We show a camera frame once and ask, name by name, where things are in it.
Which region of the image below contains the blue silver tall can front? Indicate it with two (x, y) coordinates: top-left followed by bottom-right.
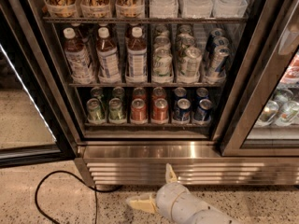
(206, 45), (230, 77)

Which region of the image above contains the green soda can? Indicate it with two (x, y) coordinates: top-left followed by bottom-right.
(112, 87), (125, 101)
(86, 98), (105, 124)
(91, 87), (105, 102)
(109, 98), (125, 120)

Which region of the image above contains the brown tea bottle left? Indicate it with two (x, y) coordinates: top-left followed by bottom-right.
(64, 28), (95, 84)

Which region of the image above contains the green soda can front left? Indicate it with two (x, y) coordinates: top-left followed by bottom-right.
(86, 98), (105, 124)

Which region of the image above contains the green soda can back left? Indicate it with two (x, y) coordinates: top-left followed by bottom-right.
(91, 87), (105, 102)

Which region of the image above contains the red coke can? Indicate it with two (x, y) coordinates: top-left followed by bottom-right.
(151, 98), (168, 123)
(131, 98), (147, 121)
(151, 87), (166, 101)
(133, 87), (147, 101)

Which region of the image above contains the green soda can back right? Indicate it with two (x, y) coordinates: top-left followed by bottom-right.
(112, 87), (125, 101)

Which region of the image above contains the stainless steel fridge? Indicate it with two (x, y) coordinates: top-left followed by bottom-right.
(0, 0), (299, 188)

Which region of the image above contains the white green can front left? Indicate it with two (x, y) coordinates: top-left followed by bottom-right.
(152, 48), (172, 83)

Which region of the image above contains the white green can front right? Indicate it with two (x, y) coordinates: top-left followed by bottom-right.
(178, 47), (202, 77)

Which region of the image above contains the brown tea bottle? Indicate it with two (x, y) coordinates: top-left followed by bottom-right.
(127, 27), (147, 82)
(96, 27), (121, 82)
(64, 28), (95, 84)

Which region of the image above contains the blue pepsi can front left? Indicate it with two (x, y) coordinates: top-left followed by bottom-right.
(174, 98), (191, 121)

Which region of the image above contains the blue pepsi can front right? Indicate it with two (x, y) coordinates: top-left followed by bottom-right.
(194, 99), (213, 121)

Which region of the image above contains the blue pepsi can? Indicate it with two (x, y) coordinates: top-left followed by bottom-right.
(196, 87), (209, 102)
(174, 98), (191, 121)
(174, 87), (187, 101)
(194, 99), (213, 121)

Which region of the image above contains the black power cable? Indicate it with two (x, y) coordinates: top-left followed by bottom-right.
(34, 170), (123, 224)

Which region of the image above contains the white green can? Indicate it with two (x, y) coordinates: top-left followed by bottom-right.
(152, 48), (172, 83)
(178, 47), (202, 77)

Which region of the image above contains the green soda can front right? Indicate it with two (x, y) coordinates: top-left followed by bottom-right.
(109, 98), (125, 120)

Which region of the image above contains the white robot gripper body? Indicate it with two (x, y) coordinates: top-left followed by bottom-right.
(156, 182), (215, 224)

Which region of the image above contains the blue pepsi can back left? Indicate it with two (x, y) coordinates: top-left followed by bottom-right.
(174, 87), (187, 101)

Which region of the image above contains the brown tea bottle right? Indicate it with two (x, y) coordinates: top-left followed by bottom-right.
(127, 27), (147, 82)

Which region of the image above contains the open glass fridge door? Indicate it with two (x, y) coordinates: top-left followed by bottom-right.
(0, 10), (75, 168)

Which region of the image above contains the brown tea bottle middle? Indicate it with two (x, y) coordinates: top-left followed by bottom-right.
(96, 27), (121, 82)

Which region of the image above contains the blue pepsi can back right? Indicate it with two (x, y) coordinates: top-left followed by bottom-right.
(196, 87), (209, 102)

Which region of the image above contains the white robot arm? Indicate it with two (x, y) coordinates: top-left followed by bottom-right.
(126, 163), (242, 224)

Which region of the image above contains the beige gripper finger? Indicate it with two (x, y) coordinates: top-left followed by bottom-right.
(126, 193), (157, 214)
(165, 163), (178, 184)

